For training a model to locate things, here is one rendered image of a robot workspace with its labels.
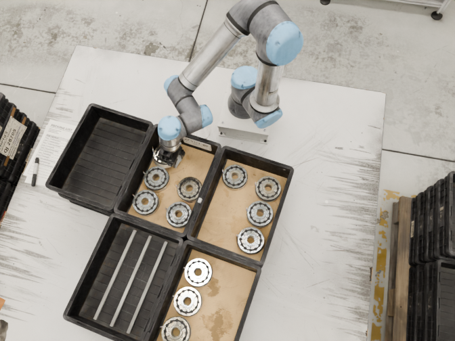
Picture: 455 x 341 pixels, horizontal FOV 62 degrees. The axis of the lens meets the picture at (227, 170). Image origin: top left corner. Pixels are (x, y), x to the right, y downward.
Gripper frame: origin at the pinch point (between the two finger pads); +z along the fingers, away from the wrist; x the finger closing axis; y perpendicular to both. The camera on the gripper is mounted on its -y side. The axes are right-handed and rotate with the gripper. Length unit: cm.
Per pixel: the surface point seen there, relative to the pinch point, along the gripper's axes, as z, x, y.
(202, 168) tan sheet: 1.0, 13.2, -0.1
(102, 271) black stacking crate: 6, -8, 52
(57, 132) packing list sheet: 26, -59, 1
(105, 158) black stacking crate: 7.8, -27.2, 9.0
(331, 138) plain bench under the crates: 5, 63, -38
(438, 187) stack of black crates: 18, 123, -41
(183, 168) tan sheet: 2.3, 5.4, 2.3
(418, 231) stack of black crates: 39, 130, -23
